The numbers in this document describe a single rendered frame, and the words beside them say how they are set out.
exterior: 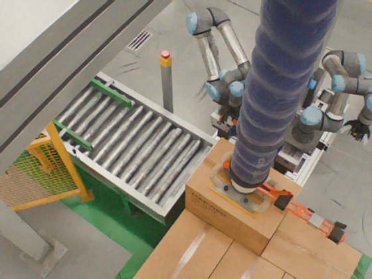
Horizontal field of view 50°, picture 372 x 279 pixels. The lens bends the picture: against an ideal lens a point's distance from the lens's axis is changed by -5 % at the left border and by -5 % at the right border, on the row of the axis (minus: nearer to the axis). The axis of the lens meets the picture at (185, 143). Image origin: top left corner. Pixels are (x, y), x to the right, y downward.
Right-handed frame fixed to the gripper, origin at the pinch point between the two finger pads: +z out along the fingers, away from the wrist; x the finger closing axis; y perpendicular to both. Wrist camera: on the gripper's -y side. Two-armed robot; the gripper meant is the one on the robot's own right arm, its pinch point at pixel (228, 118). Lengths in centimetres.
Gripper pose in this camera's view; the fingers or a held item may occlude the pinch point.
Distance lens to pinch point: 261.7
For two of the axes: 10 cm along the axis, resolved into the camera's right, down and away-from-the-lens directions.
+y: 8.1, 5.2, -2.9
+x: 5.9, -7.1, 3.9
